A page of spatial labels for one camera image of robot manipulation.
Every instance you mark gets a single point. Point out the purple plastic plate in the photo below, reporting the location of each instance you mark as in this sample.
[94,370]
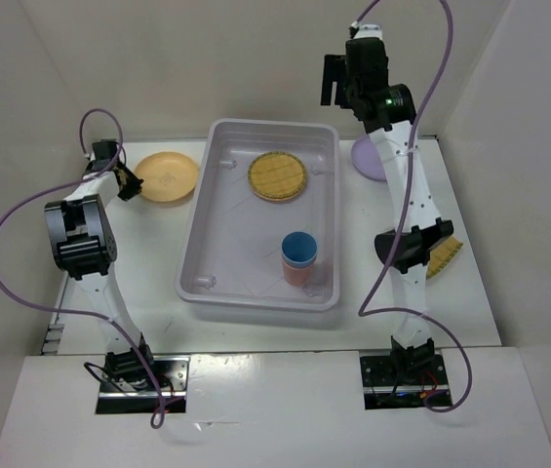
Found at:
[366,160]

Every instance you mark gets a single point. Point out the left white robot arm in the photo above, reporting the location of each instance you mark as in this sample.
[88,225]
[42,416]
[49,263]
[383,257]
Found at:
[84,246]

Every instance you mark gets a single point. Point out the grey plastic bin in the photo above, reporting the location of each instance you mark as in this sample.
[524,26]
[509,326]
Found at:
[231,255]

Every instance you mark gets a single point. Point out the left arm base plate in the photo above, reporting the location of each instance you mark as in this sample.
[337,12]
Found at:
[118,396]

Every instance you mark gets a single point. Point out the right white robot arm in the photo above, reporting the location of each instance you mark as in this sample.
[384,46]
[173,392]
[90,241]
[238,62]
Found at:
[358,80]

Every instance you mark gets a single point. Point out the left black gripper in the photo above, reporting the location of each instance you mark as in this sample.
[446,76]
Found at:
[134,186]

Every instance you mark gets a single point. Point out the rectangular bamboo tray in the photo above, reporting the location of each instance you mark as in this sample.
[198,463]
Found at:
[442,255]

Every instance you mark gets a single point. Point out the round bamboo tray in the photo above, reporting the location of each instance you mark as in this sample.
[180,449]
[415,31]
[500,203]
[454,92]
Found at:
[277,176]

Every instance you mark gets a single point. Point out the pink plastic cup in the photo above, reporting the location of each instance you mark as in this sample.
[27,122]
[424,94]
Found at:
[296,273]

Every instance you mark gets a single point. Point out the orange plastic plate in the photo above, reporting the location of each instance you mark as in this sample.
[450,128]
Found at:
[167,176]

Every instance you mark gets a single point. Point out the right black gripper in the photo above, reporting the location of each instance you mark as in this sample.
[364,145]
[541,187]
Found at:
[334,71]

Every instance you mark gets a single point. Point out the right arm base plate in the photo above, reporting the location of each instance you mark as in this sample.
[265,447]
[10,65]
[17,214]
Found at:
[384,390]

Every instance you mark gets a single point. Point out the blue plastic cup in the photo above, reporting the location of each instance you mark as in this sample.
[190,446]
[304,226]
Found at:
[299,249]

